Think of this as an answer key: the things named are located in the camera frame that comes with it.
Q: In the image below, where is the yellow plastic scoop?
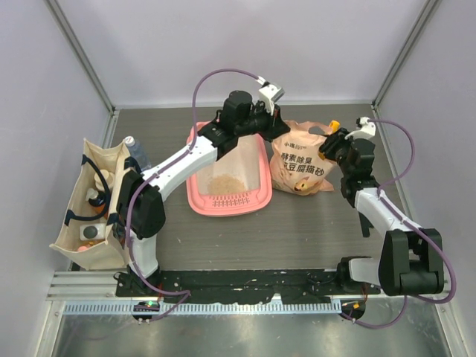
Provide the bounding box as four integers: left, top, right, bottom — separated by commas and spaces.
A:
329, 120, 341, 133

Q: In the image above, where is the clear plastic water bottle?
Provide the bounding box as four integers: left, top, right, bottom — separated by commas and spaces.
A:
123, 135, 152, 171

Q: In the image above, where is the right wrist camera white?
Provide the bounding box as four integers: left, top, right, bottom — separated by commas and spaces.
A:
344, 117, 376, 141

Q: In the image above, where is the tan litter pile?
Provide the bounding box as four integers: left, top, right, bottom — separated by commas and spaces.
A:
208, 175, 246, 196

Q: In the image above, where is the aluminium rail frame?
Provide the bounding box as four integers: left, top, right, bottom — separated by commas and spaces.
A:
46, 267, 454, 317

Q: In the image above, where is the white bottle grey cap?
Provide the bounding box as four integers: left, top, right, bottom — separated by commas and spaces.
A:
80, 223, 106, 242

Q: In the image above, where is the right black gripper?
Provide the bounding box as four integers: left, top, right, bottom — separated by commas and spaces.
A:
318, 129, 357, 177

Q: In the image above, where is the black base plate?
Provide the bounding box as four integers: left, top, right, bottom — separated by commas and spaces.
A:
115, 268, 382, 304

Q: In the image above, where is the black bag clip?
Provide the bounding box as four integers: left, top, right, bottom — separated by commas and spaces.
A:
358, 213, 373, 237

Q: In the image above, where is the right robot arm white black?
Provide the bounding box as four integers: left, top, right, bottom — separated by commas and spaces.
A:
319, 129, 444, 296

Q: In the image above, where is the pink cat litter bag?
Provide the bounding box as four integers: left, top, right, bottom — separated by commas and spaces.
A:
269, 120, 335, 196

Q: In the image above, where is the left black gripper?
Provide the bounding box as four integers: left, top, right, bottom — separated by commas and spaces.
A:
235, 100, 290, 143

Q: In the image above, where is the dark bottle white pump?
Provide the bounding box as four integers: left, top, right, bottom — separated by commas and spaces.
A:
86, 188, 107, 210

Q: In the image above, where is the beige canvas tote bag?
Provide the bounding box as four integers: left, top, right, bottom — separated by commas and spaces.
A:
50, 140, 140, 270

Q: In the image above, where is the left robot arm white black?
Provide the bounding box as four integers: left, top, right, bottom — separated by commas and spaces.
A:
116, 91, 290, 297

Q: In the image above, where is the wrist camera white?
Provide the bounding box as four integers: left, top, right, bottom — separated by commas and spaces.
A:
344, 117, 376, 141
256, 76, 285, 115

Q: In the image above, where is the beige wooden item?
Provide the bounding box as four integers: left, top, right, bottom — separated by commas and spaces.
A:
94, 169, 115, 192

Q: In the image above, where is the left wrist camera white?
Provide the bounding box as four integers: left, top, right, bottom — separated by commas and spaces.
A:
256, 76, 285, 115

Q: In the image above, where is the pink litter box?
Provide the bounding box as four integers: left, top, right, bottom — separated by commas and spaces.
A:
186, 135, 272, 216

